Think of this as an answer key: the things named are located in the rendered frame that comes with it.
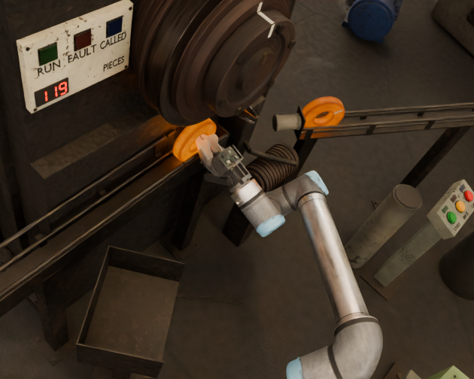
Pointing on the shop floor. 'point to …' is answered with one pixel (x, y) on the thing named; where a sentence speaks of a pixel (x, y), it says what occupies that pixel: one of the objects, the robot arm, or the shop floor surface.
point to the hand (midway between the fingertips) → (198, 136)
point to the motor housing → (238, 224)
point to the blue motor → (372, 18)
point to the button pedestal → (419, 242)
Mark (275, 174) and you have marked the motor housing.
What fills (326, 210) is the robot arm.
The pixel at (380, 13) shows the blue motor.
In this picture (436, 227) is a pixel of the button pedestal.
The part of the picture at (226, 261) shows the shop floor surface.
